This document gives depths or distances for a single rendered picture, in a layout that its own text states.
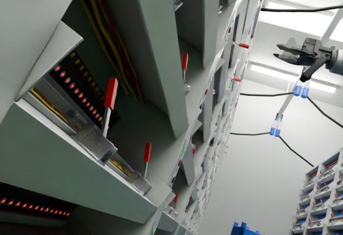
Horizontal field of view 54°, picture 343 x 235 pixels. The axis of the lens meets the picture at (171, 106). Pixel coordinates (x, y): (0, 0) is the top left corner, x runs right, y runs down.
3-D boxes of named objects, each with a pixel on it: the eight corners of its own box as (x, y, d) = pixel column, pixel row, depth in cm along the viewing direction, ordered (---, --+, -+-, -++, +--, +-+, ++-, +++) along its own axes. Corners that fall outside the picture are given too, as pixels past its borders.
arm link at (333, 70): (338, 79, 129) (348, 67, 120) (325, 76, 130) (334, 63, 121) (342, 59, 132) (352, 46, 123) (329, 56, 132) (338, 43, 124)
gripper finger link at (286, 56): (276, 48, 138) (300, 50, 134) (272, 60, 136) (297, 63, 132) (275, 44, 135) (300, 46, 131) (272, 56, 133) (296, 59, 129)
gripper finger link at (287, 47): (279, 34, 129) (301, 44, 130) (275, 48, 127) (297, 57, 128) (283, 30, 126) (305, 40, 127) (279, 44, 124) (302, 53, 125)
